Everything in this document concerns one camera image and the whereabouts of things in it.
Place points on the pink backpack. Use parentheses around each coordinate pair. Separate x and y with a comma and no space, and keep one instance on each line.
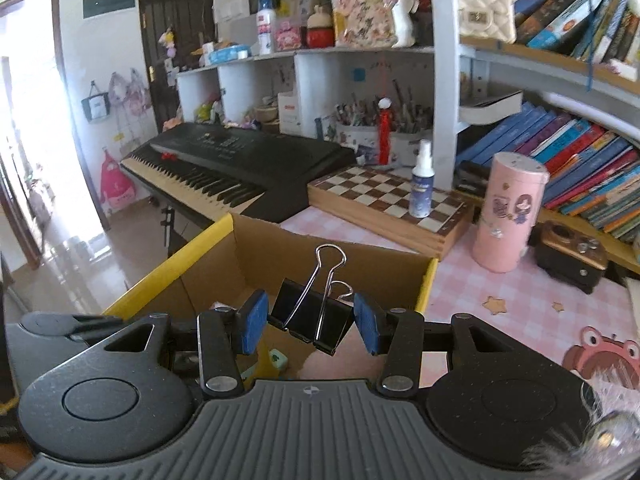
(116,185)

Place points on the dark green wall sign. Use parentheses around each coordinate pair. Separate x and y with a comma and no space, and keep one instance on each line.
(107,2)

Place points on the white wooden bookshelf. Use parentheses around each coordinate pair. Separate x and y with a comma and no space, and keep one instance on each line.
(442,85)

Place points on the white red carton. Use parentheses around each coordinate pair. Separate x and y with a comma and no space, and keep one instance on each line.
(290,115)

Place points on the black binder clip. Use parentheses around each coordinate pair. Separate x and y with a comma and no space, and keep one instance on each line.
(305,310)

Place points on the dark wooden door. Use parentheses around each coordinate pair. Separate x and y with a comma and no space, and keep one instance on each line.
(175,10)

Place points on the pink white hanging bags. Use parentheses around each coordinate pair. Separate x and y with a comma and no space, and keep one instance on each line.
(127,92)

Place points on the white quilted purse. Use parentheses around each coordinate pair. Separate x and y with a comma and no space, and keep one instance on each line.
(485,15)

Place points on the black keyboard stand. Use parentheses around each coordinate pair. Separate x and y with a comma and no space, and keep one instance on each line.
(167,225)

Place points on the yellow cardboard box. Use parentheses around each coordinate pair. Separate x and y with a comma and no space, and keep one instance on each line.
(280,255)

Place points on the pink storage box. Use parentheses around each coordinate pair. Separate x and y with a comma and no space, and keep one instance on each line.
(287,37)

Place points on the black electronic keyboard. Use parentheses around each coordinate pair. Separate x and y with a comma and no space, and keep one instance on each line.
(250,155)

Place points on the row of colourful books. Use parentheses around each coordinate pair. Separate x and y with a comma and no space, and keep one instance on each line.
(575,160)
(565,10)

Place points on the thick grey book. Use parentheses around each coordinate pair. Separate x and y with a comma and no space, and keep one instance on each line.
(490,107)

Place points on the brown music box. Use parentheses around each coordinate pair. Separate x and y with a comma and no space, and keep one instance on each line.
(570,255)

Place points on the pink cylinder canister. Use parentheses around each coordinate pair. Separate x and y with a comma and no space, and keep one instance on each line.
(505,220)

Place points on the white lotion bottle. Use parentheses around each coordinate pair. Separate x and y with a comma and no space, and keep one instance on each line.
(266,30)

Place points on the wooden star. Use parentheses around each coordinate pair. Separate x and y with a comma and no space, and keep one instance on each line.
(494,305)

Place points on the white light switches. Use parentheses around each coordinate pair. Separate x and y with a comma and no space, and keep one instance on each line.
(231,11)

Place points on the blue tote bag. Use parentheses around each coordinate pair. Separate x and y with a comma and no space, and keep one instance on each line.
(96,105)

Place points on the white cubby shelf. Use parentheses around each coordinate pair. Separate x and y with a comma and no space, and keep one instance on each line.
(320,75)

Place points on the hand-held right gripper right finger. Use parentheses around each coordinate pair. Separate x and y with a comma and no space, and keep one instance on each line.
(370,325)

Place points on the white blue spray bottle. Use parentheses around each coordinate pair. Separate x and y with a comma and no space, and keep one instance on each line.
(421,190)

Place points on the wooden chessboard box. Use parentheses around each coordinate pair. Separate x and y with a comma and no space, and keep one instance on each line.
(380,195)

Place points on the white pen holder with pens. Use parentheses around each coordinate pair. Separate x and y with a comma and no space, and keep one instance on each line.
(410,142)
(360,132)

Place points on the floral cat figurine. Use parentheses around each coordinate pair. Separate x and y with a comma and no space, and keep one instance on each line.
(365,10)

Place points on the red tassel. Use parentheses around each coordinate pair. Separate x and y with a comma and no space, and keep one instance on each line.
(384,130)

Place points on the blue tissue pack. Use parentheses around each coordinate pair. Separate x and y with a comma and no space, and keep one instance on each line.
(227,55)

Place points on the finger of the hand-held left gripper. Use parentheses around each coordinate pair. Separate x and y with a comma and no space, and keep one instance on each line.
(97,324)

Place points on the pink checked desktop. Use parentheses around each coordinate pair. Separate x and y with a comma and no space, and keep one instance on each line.
(500,330)

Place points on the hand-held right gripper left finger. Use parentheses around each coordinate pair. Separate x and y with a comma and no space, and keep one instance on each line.
(252,325)

